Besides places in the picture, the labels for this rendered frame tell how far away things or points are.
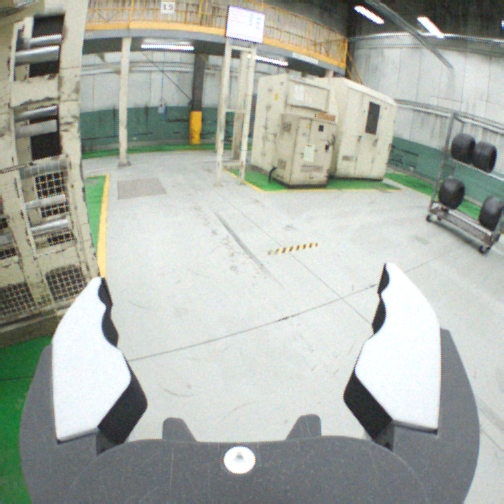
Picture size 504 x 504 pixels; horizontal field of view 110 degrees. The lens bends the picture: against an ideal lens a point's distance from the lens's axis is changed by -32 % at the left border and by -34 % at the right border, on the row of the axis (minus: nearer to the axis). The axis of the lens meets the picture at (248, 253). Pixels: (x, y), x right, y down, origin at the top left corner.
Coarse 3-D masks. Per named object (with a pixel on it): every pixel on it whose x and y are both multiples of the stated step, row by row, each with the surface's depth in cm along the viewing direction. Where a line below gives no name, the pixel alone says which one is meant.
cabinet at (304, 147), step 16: (288, 128) 392; (304, 128) 380; (320, 128) 392; (336, 128) 407; (288, 144) 401; (304, 144) 395; (320, 144) 409; (288, 160) 409; (304, 160) 410; (320, 160) 425; (272, 176) 460; (288, 176) 418; (304, 176) 427; (320, 176) 443
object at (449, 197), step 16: (448, 128) 298; (448, 144) 309; (464, 144) 282; (480, 144) 260; (464, 160) 297; (480, 160) 264; (448, 192) 327; (464, 192) 335; (448, 208) 343; (496, 208) 257; (464, 224) 336; (480, 224) 295; (496, 224) 289; (496, 240) 292
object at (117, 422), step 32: (96, 288) 10; (64, 320) 8; (96, 320) 8; (64, 352) 7; (96, 352) 7; (64, 384) 6; (96, 384) 6; (128, 384) 6; (64, 416) 5; (96, 416) 5; (128, 416) 6
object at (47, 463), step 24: (48, 360) 6; (48, 384) 6; (24, 408) 5; (48, 408) 5; (24, 432) 4; (48, 432) 4; (96, 432) 5; (24, 456) 3; (48, 456) 4; (72, 456) 4; (24, 480) 3; (48, 480) 3; (72, 480) 3
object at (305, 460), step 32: (128, 448) 4; (160, 448) 4; (192, 448) 4; (224, 448) 4; (256, 448) 4; (288, 448) 4; (320, 448) 4; (352, 448) 4; (384, 448) 4; (96, 480) 3; (128, 480) 3; (160, 480) 4; (192, 480) 4; (224, 480) 4; (256, 480) 4; (288, 480) 4; (320, 480) 4; (352, 480) 3; (384, 480) 3; (416, 480) 3
